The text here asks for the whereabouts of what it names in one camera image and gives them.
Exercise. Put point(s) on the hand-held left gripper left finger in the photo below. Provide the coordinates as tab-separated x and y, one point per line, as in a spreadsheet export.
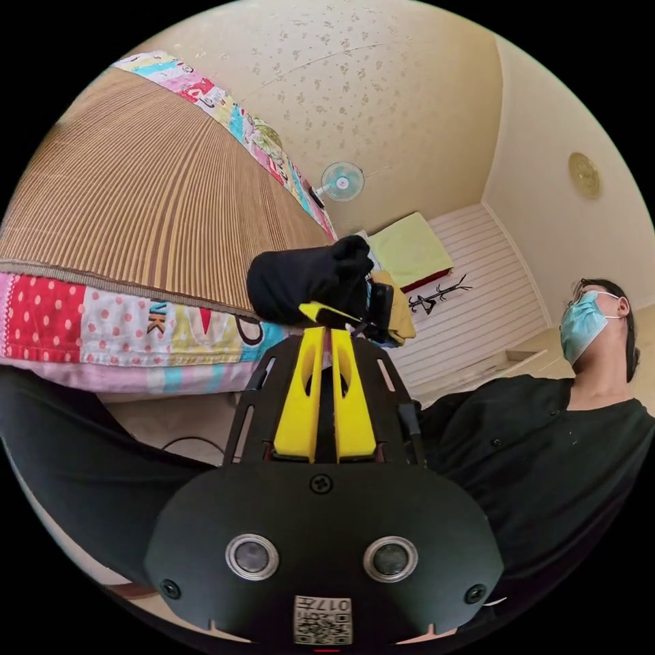
299	409

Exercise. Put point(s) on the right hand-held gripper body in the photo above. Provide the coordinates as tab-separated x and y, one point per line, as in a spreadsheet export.
379	309

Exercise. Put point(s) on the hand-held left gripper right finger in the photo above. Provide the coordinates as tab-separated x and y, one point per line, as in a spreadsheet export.
350	414

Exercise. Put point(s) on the black pants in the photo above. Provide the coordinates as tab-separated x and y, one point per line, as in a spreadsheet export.
297	276

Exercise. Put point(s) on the pile of clothes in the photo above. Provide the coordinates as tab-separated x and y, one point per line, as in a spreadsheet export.
403	317

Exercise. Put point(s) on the black coat rack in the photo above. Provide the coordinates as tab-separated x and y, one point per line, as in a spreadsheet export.
437	297

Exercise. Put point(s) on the small light blue fan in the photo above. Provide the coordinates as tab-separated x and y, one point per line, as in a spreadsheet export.
343	181

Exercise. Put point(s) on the person's body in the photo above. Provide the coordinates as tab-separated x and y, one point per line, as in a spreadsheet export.
537	460

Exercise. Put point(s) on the bed with woven mat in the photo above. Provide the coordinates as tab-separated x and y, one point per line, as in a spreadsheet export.
128	179

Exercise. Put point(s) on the round ceiling lamp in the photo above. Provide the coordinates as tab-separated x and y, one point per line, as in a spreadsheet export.
584	175

